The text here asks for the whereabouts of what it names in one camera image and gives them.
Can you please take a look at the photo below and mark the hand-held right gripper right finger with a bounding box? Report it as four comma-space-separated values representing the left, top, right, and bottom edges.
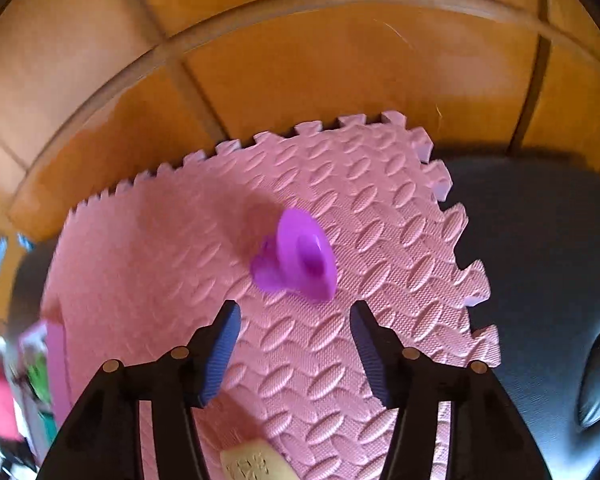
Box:
349, 300, 551, 480

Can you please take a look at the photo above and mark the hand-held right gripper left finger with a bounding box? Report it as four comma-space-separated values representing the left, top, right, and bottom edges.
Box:
40, 300, 243, 480

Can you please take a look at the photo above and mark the purple plastic spool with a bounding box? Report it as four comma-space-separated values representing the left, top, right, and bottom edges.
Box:
250, 207, 338, 303

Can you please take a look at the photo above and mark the pink-rimmed white box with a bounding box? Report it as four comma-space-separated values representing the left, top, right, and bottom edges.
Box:
17, 305, 70, 441

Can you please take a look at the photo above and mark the green plastic toy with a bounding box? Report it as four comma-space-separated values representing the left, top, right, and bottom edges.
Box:
25, 352, 54, 406

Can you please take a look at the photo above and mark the pale yellow block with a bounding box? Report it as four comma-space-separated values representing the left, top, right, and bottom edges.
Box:
220, 439, 293, 480

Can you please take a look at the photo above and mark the pink foam puzzle mat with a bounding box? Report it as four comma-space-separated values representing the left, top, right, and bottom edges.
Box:
39, 110, 501, 480

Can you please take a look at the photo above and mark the wooden wardrobe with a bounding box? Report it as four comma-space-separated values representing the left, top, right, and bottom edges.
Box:
0, 0, 600, 256

